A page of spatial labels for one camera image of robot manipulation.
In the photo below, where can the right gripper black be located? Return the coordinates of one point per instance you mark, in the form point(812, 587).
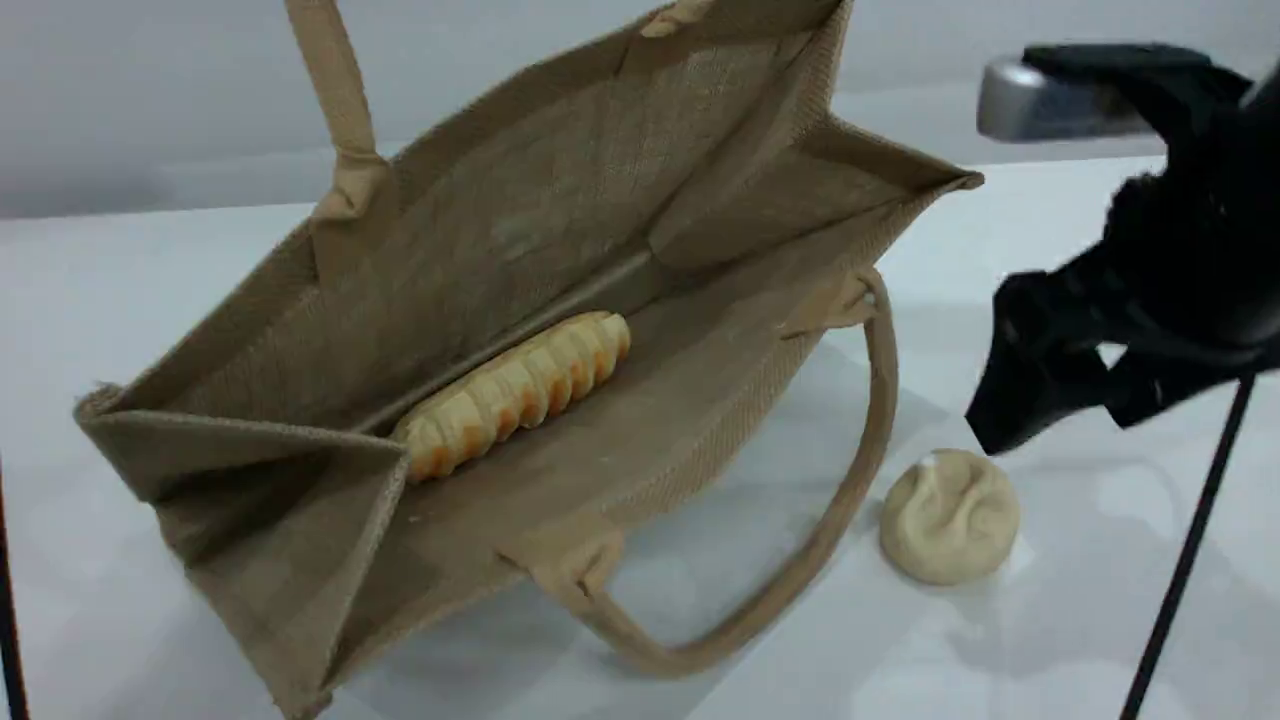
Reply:
point(1210, 240)

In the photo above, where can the round pale egg yolk pastry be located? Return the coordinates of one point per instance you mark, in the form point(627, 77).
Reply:
point(950, 525)

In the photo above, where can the long striped bread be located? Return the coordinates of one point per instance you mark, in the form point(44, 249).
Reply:
point(515, 392)

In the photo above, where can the brown burlap tote bag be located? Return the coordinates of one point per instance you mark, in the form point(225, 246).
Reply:
point(520, 220)

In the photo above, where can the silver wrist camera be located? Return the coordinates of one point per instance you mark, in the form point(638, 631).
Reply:
point(1050, 100)

